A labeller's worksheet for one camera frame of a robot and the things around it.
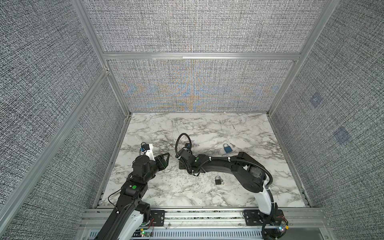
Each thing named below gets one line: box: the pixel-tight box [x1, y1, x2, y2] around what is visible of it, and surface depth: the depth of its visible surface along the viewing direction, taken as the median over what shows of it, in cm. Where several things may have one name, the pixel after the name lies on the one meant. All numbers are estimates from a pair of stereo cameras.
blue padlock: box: [223, 143, 233, 154], surface depth 100 cm
